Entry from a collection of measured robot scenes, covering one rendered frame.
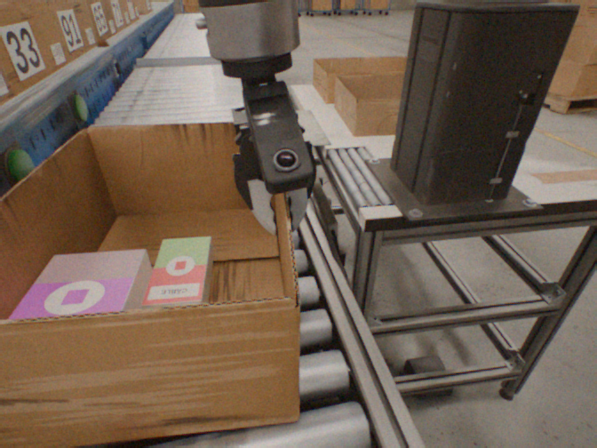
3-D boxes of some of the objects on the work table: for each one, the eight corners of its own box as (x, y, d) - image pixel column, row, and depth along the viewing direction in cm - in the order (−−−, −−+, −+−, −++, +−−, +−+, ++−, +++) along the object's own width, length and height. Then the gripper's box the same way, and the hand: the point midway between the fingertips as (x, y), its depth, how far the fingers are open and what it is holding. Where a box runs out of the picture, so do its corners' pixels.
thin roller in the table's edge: (359, 214, 69) (360, 205, 68) (327, 156, 92) (328, 148, 91) (369, 213, 69) (370, 204, 68) (335, 156, 92) (335, 148, 91)
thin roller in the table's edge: (385, 212, 70) (386, 204, 69) (346, 155, 92) (347, 148, 91) (394, 211, 70) (395, 203, 69) (354, 154, 93) (354, 147, 92)
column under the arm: (466, 156, 87) (513, -5, 68) (542, 212, 66) (640, 2, 47) (364, 163, 84) (383, -4, 65) (409, 225, 63) (457, 4, 44)
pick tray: (430, 100, 128) (436, 70, 122) (325, 104, 123) (326, 73, 118) (401, 81, 151) (405, 55, 145) (311, 84, 147) (312, 58, 141)
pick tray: (485, 132, 101) (497, 95, 95) (353, 137, 98) (356, 100, 92) (441, 103, 124) (448, 72, 119) (333, 107, 121) (334, 76, 115)
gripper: (295, 41, 40) (309, 201, 53) (204, 54, 39) (242, 214, 51) (314, 53, 33) (325, 234, 46) (204, 70, 32) (248, 251, 44)
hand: (283, 228), depth 45 cm, fingers closed
